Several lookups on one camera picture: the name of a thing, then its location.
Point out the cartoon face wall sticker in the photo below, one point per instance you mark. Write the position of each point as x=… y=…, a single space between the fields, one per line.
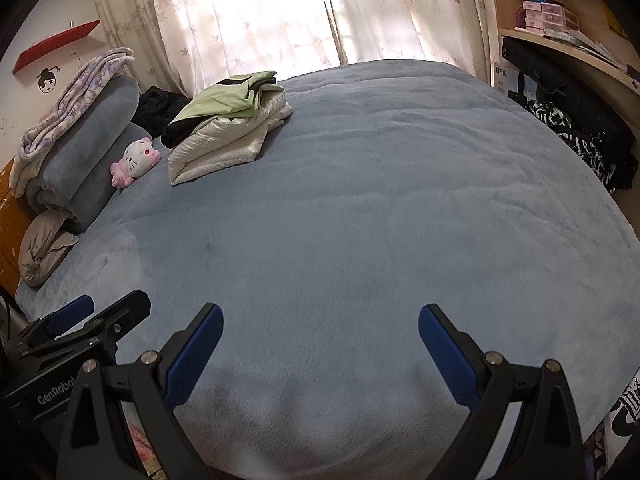
x=47 y=79

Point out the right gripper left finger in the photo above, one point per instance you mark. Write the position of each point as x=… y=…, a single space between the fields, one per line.
x=96 y=442

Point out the folded cream puffer jacket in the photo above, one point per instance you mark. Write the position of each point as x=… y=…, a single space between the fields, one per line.
x=224 y=142

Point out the green and black hooded jacket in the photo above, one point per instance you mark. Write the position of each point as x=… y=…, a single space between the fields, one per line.
x=237 y=97

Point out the black clothes pile by window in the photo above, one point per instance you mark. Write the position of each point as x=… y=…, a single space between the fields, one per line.
x=157 y=108

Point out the white blue box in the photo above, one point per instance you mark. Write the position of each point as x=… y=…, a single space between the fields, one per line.
x=508 y=79

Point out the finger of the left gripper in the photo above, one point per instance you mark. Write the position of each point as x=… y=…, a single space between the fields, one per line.
x=101 y=331
x=55 y=323

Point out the grey beige pillow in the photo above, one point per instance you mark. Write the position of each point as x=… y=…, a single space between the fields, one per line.
x=43 y=247

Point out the blue bed blanket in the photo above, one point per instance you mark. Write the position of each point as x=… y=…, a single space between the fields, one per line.
x=393 y=185

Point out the pink mini drawer box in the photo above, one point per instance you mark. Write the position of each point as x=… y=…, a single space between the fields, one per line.
x=540 y=16

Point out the red wall shelf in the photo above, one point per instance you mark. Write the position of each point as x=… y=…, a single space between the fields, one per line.
x=48 y=45

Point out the rolled blue blanket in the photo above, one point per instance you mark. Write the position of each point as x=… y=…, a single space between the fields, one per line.
x=75 y=176

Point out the black white printed bedsheet edge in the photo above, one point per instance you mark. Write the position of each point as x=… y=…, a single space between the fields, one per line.
x=613 y=448

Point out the floral patterned folded quilt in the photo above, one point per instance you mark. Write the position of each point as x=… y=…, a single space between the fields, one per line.
x=74 y=101

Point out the pink white cat plush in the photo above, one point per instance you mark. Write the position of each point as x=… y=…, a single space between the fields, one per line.
x=139 y=157

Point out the black white patterned cloth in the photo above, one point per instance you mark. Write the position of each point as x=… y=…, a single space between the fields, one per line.
x=574 y=112

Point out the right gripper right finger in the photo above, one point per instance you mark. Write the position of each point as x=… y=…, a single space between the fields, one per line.
x=546 y=442

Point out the white floral curtain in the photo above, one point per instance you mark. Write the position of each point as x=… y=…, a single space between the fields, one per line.
x=187 y=45

